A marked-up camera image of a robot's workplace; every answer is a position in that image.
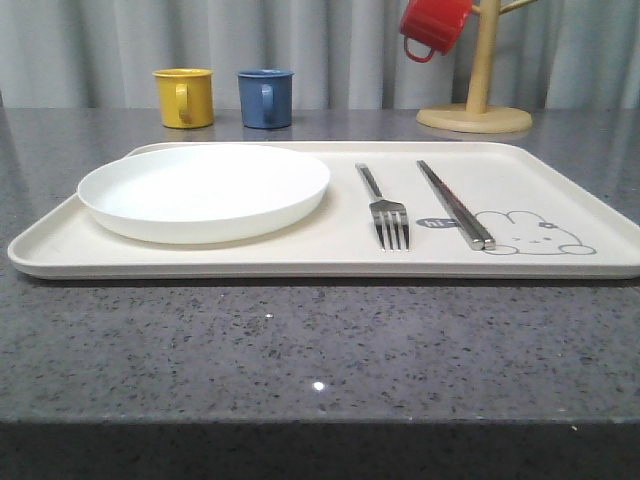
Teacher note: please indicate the steel fork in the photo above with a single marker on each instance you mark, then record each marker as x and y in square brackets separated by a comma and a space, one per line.
[390, 218]

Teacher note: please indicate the white round plate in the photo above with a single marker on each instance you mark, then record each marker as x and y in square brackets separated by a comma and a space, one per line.
[205, 193]

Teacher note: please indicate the blue enamel mug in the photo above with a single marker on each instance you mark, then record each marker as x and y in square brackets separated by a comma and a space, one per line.
[265, 98]

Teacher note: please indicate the yellow enamel mug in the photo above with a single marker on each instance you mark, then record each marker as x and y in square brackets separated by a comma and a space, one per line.
[185, 97]

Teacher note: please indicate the wooden mug tree stand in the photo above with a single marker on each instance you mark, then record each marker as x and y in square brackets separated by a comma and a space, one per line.
[476, 115]

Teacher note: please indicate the cream rabbit serving tray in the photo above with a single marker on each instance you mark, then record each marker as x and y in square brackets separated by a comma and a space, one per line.
[477, 209]

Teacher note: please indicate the red enamel mug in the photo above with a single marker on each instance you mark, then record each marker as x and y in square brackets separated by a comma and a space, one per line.
[436, 24]

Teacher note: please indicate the grey curtain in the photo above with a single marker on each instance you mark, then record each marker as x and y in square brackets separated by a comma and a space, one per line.
[344, 54]

